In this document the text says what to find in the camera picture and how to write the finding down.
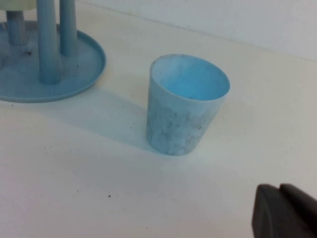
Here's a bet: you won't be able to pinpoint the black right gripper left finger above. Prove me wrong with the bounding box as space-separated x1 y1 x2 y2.
251 183 317 238

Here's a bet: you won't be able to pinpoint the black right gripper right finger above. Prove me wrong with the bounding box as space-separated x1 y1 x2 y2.
280 183 317 214

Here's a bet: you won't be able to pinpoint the blue plastic cup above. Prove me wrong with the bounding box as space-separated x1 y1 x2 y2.
146 54 231 157

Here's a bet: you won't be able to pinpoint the blue cup stand white caps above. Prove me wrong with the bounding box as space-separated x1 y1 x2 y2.
0 0 107 104

